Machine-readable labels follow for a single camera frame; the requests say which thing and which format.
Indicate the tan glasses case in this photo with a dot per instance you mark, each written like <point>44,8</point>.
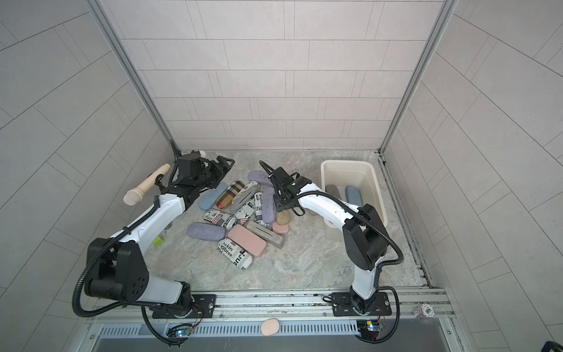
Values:
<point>283,217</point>

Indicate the circuit board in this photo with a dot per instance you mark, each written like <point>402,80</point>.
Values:
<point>180,331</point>
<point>369,327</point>

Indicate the light grey slit case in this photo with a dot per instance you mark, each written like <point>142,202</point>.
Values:
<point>244,196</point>

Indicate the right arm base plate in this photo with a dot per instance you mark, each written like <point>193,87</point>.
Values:
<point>349,304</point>

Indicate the aluminium rail frame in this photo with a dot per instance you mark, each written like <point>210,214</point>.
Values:
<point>308,305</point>

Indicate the right circuit board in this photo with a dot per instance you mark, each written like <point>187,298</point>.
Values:
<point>369,327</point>

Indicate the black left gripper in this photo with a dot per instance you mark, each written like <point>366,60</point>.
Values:
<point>219,174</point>

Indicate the pink case front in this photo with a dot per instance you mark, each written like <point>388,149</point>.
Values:
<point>247,240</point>

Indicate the newspaper case front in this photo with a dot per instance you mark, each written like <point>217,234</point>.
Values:
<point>235,253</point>

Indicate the black microphone stand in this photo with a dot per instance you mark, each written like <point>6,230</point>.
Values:
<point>161,182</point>

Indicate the cream plastic storage box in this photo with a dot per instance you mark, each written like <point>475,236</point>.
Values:
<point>354,182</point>

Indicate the purple case front left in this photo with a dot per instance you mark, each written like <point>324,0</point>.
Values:
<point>206,232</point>

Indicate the left circuit board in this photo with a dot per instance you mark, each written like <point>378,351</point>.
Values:
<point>180,331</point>

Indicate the magazine print glasses case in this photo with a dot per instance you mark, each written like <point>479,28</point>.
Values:
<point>251,210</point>

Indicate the purple glasses case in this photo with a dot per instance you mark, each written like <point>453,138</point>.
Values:
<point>269,211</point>

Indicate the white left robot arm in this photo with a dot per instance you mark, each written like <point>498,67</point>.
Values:
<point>116,273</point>

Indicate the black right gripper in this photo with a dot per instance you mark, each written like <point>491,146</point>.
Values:
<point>279,204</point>

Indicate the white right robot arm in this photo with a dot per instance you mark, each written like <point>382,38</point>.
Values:
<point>367,242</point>

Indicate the plaid glasses case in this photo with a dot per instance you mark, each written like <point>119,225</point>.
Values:
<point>226,199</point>

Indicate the pink oval tag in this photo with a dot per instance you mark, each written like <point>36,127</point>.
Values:
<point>270,327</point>

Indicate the light blue glasses case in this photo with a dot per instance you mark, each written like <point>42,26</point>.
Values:
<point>209,198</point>

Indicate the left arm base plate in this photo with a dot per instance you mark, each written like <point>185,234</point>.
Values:
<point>197,306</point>

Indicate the purple case near wall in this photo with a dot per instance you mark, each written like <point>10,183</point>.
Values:
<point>260,177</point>

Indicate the dark grey glasses case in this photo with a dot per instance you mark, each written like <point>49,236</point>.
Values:
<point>333,190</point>

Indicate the small round sticker tag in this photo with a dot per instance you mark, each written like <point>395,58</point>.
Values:
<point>423,311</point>

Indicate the beige microphone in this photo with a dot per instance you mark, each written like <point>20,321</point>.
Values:
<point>135,195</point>

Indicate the flag newspaper glasses case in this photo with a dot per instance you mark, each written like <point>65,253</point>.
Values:
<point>220,218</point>

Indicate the grey rectangular case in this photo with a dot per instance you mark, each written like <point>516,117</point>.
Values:
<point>265,234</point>

